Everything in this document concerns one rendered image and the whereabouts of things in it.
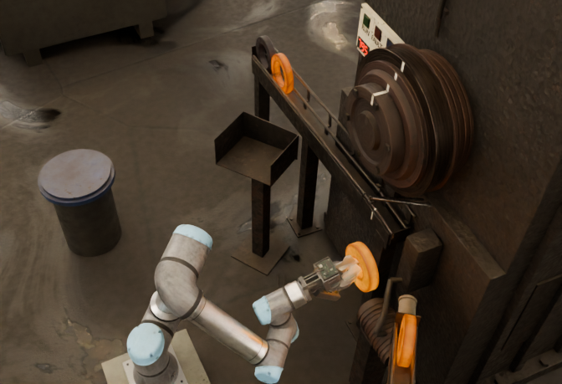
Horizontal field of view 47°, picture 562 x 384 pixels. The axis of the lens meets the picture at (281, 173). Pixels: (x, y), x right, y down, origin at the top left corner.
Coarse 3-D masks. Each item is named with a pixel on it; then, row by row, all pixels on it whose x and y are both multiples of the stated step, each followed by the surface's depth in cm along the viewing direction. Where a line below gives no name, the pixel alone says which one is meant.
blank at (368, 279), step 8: (352, 248) 194; (360, 248) 191; (368, 248) 191; (352, 256) 195; (360, 256) 190; (368, 256) 189; (360, 264) 191; (368, 264) 188; (368, 272) 188; (376, 272) 188; (360, 280) 194; (368, 280) 189; (376, 280) 189; (360, 288) 196; (368, 288) 191
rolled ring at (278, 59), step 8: (280, 56) 282; (272, 64) 292; (280, 64) 282; (288, 64) 280; (272, 72) 295; (280, 72) 294; (288, 72) 280; (280, 80) 294; (288, 80) 281; (288, 88) 283
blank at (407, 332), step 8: (408, 320) 188; (408, 328) 186; (400, 336) 195; (408, 336) 184; (400, 344) 194; (408, 344) 184; (400, 352) 187; (408, 352) 184; (400, 360) 186; (408, 360) 185
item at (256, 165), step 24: (240, 120) 261; (264, 120) 256; (216, 144) 250; (240, 144) 266; (264, 144) 265; (288, 144) 258; (240, 168) 255; (264, 168) 254; (264, 192) 266; (264, 216) 277; (264, 240) 290; (264, 264) 294
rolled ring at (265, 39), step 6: (264, 36) 297; (258, 42) 301; (264, 42) 293; (270, 42) 294; (258, 48) 304; (270, 48) 292; (258, 54) 306; (264, 54) 307; (270, 54) 292; (264, 60) 307; (270, 60) 293; (264, 66) 305; (270, 66) 295; (270, 72) 298
